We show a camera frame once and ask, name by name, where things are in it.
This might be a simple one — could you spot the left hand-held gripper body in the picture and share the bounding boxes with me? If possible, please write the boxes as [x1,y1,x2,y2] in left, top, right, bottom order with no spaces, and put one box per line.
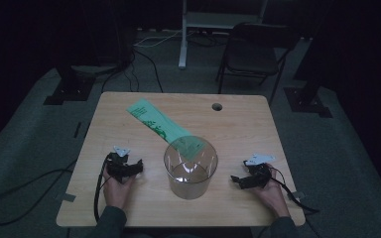
[105,145,137,183]

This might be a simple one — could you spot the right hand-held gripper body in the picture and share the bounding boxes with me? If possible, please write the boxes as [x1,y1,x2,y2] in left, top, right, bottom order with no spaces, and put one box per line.
[243,153,276,188]

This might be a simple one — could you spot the black folding chair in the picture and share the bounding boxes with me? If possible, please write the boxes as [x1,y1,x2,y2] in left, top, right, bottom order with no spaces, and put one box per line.
[214,22,301,107]

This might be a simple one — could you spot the grey tape piece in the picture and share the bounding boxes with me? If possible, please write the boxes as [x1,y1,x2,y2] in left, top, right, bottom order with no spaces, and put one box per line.
[54,191,77,203]
[287,190,306,201]

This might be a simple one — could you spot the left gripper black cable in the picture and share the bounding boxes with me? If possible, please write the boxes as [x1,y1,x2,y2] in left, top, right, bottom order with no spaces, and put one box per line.
[0,153,112,228]

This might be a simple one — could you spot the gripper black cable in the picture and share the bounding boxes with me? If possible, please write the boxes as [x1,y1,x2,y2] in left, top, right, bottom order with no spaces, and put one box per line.
[0,153,112,228]
[270,167,320,215]

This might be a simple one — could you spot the white floor cable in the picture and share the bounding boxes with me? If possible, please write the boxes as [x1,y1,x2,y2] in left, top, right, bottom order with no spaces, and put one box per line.
[133,29,184,48]

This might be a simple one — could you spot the white desk frame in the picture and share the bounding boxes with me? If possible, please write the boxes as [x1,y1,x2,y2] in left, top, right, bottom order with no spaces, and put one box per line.
[178,0,270,69]

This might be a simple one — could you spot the black tape strip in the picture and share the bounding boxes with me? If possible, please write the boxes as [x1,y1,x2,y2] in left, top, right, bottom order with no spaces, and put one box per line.
[72,121,82,140]

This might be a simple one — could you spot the black floor cables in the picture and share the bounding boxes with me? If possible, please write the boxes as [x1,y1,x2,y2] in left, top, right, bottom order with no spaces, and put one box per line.
[100,46,165,94]

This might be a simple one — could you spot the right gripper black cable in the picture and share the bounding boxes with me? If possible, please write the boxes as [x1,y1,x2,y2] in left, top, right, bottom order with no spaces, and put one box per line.
[270,167,320,215]

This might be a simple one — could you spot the black stand base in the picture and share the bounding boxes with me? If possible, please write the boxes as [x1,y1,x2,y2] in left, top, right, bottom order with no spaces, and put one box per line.
[283,65,333,119]
[43,63,97,107]

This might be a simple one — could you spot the person's right hand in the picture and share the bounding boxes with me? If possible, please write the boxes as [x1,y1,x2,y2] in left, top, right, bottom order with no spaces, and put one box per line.
[253,164,291,219]

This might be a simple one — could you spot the person's left hand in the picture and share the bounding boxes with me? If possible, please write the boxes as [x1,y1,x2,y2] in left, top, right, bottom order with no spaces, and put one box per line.
[102,167,139,211]

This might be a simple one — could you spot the green plastic bag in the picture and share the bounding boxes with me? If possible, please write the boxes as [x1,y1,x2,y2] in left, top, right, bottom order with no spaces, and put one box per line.
[126,98,206,161]

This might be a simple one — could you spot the clear plastic cup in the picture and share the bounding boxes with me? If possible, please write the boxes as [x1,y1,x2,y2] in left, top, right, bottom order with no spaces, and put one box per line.
[163,135,219,200]

